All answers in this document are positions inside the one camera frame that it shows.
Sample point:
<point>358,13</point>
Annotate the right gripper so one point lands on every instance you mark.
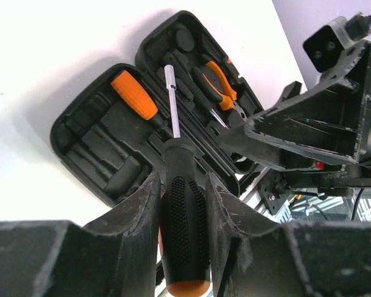
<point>321,138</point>

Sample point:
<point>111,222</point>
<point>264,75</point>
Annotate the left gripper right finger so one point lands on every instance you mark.
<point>252,255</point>

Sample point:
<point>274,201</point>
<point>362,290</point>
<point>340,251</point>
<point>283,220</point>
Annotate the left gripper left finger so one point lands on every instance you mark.
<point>113,255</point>

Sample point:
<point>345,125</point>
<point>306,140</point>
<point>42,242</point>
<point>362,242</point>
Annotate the black handled screwdriver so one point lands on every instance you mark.
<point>183,227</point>

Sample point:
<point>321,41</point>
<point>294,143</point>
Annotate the orange handled needle-nose pliers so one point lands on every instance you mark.
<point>214,84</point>

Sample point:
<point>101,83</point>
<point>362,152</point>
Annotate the black plastic tool case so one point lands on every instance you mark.
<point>111,150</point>

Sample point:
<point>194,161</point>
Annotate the large orange handled screwdriver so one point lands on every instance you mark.
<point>137,98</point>

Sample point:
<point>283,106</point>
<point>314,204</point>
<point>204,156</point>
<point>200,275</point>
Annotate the small claw hammer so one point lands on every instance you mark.
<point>199,98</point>

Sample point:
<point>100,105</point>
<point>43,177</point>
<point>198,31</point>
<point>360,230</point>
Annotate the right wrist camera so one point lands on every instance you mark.
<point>325,46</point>

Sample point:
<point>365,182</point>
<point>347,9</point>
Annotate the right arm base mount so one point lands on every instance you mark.
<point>273,190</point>

